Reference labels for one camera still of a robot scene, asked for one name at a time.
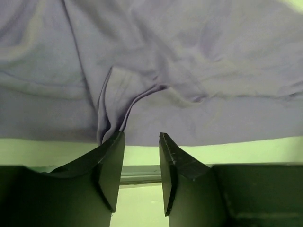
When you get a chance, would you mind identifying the purple t shirt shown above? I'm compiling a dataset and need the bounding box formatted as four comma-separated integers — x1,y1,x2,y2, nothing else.
0,0,303,146

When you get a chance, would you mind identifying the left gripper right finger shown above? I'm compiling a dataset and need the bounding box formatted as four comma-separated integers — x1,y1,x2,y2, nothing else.
159,132,210,217

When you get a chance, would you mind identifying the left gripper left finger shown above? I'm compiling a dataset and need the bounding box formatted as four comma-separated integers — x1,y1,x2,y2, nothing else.
50,131,125,212

